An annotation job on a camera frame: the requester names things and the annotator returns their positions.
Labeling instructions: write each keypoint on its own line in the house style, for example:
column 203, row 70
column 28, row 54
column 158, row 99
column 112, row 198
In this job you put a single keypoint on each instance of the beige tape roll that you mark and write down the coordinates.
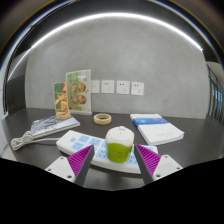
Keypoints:
column 96, row 119

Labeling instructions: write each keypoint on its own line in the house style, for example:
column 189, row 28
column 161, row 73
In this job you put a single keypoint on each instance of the white ceiling light strip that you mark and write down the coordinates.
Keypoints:
column 106, row 15

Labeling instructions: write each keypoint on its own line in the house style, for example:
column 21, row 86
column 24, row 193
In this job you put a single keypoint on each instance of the white book with blue band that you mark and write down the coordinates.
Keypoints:
column 160, row 133

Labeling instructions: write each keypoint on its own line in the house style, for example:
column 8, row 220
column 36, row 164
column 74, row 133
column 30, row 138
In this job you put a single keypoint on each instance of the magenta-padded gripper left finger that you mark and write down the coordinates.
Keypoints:
column 63, row 166

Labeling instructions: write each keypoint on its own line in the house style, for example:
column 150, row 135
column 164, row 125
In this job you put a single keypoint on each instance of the white power strip blue sockets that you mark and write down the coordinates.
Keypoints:
column 71, row 141

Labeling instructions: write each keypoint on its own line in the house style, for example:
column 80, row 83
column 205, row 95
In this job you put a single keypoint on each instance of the green and white charger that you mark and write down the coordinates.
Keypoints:
column 119, row 146

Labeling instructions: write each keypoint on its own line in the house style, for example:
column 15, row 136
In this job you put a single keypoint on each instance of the small sign with wooden base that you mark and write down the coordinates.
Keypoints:
column 60, row 98

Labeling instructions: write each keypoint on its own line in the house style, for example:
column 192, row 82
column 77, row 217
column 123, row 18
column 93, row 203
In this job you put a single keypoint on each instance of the black-framed glass partition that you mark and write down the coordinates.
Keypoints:
column 215, row 96

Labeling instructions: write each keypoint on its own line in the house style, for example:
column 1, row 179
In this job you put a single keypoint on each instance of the large acrylic menu sign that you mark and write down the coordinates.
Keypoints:
column 79, row 91

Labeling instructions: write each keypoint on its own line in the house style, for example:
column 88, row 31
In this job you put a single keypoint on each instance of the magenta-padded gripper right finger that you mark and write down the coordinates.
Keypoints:
column 160, row 165

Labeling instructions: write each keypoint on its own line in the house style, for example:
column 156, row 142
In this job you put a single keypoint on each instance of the white wall socket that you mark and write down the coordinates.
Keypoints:
column 96, row 86
column 137, row 88
column 123, row 87
column 107, row 86

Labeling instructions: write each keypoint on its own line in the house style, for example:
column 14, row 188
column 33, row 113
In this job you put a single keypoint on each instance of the grey magazine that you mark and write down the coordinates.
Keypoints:
column 50, row 125

